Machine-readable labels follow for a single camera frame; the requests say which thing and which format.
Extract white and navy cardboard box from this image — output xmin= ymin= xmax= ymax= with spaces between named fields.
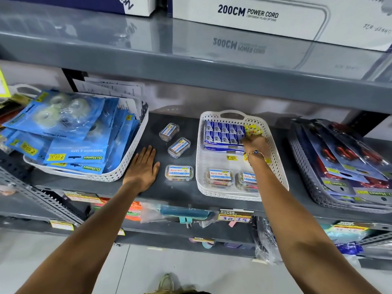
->
xmin=38 ymin=0 xmax=157 ymax=17

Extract yellow hanging tag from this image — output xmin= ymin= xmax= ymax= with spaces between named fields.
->
xmin=0 ymin=68 xmax=11 ymax=98

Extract large white cardboard box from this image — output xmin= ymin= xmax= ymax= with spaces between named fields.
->
xmin=167 ymin=0 xmax=392 ymax=53

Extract white perforated handled tray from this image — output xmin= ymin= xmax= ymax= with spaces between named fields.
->
xmin=195 ymin=110 xmax=290 ymax=202

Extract dark grey metal shelf board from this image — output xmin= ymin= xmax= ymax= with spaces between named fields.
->
xmin=0 ymin=111 xmax=392 ymax=251

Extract bunch of small yellow packets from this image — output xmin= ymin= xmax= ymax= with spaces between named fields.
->
xmin=243 ymin=124 xmax=272 ymax=165

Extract person's right forearm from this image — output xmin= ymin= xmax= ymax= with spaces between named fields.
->
xmin=248 ymin=154 xmax=382 ymax=294

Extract person's beige shoe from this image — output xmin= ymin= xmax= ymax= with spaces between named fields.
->
xmin=153 ymin=273 xmax=196 ymax=294

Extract small yellow shelf price label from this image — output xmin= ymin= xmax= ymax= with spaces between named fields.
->
xmin=50 ymin=220 xmax=75 ymax=232

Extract teal pouch in clear bag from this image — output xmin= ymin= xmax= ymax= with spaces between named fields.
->
xmin=140 ymin=202 xmax=217 ymax=229

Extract black item in clear bag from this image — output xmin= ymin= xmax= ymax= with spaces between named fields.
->
xmin=252 ymin=217 xmax=284 ymax=265

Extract grey woven plastic basket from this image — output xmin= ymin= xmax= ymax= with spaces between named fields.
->
xmin=288 ymin=119 xmax=392 ymax=214

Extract orange packaged items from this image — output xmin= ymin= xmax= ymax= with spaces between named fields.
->
xmin=99 ymin=197 xmax=142 ymax=223

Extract pile of red scissors packets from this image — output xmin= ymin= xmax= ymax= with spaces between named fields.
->
xmin=291 ymin=119 xmax=392 ymax=208

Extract pile of blue tape packets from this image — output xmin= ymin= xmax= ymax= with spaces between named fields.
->
xmin=0 ymin=89 xmax=142 ymax=175

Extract printed white paper sheets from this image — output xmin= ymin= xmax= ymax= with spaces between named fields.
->
xmin=73 ymin=77 xmax=146 ymax=120

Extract person's left hand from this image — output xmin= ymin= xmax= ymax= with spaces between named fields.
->
xmin=122 ymin=145 xmax=160 ymax=195

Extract clear plastic pin box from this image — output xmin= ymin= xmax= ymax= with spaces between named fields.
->
xmin=235 ymin=170 xmax=258 ymax=193
xmin=159 ymin=122 xmax=180 ymax=142
xmin=165 ymin=165 xmax=194 ymax=182
xmin=204 ymin=168 xmax=235 ymax=189
xmin=167 ymin=137 xmax=191 ymax=159

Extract person's right hand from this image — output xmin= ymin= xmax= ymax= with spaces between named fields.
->
xmin=243 ymin=135 xmax=272 ymax=161

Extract perforated grey metal upright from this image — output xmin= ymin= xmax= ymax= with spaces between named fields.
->
xmin=0 ymin=150 xmax=92 ymax=227

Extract yellow white shelf price label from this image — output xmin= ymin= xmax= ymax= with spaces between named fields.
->
xmin=218 ymin=209 xmax=254 ymax=223

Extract white woven plastic basket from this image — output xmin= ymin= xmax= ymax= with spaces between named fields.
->
xmin=23 ymin=100 xmax=150 ymax=183

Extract pack of blue staple boxes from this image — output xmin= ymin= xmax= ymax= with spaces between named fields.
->
xmin=203 ymin=120 xmax=246 ymax=152

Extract person's left forearm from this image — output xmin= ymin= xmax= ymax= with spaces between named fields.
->
xmin=15 ymin=183 xmax=146 ymax=294

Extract blue item in clear bag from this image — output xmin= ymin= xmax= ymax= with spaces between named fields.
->
xmin=333 ymin=241 xmax=365 ymax=258

